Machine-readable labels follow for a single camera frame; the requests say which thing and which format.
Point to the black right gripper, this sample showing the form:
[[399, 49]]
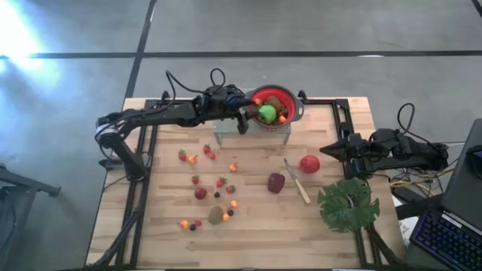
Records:
[[361, 150]]

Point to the green potted plant white pot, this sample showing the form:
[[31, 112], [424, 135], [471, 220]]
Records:
[[348, 205]]

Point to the red collapsible colander bowl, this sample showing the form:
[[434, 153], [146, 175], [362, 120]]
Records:
[[290, 98]]

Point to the olive green oval fruit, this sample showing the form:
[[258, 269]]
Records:
[[215, 215]]

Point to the brown kiwi fruit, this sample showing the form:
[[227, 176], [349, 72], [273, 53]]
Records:
[[274, 102]]

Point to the white paper sheet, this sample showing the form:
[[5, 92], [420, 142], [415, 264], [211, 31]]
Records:
[[406, 229]]

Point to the bright red round fruit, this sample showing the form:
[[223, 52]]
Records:
[[310, 164]]

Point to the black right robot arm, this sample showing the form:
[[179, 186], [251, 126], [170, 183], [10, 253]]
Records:
[[406, 154]]

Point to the dark red bell pepper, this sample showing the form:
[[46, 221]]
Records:
[[276, 183]]

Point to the black aluminium rig frame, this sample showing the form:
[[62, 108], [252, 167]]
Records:
[[324, 101]]

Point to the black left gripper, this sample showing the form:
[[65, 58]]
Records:
[[214, 103]]

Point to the green apple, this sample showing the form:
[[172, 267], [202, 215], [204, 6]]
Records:
[[267, 114]]

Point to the dark metal stand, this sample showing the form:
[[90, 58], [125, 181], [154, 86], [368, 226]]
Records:
[[30, 183]]

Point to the small dark red apple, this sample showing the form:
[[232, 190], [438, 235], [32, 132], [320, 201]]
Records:
[[200, 193]]

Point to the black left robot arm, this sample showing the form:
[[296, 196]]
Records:
[[158, 116]]

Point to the orange mandarin with green leaves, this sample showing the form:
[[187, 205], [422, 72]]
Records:
[[282, 119]]

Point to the pale green perforated metal shelf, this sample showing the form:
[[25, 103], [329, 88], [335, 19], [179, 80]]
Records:
[[226, 127]]

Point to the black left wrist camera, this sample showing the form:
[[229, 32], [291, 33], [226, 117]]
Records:
[[234, 99]]

